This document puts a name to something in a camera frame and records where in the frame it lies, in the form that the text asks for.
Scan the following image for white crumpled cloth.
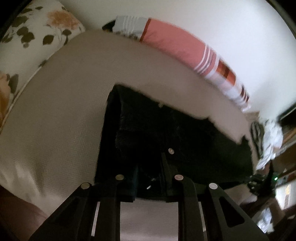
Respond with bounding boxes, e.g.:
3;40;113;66
256;120;283;170

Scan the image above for white floral pillow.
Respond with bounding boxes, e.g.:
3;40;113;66
1;1;85;125

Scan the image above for beige textured bed sheet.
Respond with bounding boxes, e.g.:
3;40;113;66
1;30;267;240

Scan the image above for striped dark cloth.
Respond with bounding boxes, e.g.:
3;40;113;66
250;121;264;159

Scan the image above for black pants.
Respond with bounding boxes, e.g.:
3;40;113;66
94;85;253;201

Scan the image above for pink plaid long pillow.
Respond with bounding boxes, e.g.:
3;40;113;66
102;16;250;111

